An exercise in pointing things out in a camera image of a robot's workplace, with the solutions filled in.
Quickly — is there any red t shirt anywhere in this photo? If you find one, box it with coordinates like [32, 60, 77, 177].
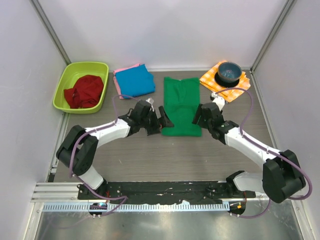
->
[63, 75, 104, 109]

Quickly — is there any pink t shirt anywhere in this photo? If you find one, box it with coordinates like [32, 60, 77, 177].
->
[113, 63, 141, 100]

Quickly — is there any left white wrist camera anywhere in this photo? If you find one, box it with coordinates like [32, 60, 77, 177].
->
[146, 97, 155, 112]

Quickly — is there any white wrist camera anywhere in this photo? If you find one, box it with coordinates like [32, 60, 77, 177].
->
[146, 97, 155, 112]
[210, 92, 226, 112]

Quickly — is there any blue t shirt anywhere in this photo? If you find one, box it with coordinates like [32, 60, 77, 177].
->
[113, 64, 156, 99]

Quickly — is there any black saucer plate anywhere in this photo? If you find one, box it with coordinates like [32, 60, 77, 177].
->
[214, 70, 242, 88]

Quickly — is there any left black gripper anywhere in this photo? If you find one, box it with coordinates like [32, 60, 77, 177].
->
[139, 106, 173, 136]

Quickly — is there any orange checkered cloth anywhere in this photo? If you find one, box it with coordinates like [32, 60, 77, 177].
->
[199, 60, 251, 103]

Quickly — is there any dark blue ceramic bowl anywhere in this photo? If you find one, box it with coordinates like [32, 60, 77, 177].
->
[217, 61, 242, 83]

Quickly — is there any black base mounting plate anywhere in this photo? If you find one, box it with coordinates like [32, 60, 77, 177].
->
[77, 180, 257, 205]

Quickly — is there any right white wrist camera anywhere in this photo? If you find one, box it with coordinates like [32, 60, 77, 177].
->
[210, 92, 226, 112]

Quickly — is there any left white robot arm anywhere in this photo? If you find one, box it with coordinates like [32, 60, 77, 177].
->
[56, 98, 174, 200]

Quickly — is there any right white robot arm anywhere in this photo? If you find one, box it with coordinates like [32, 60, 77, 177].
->
[192, 102, 306, 203]

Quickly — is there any perforated metal rail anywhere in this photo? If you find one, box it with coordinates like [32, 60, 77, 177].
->
[42, 201, 230, 213]

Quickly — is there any lime green plastic basin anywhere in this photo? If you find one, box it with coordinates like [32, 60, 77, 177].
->
[53, 61, 109, 114]

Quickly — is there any green t shirt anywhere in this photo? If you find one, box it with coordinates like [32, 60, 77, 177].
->
[162, 77, 202, 137]

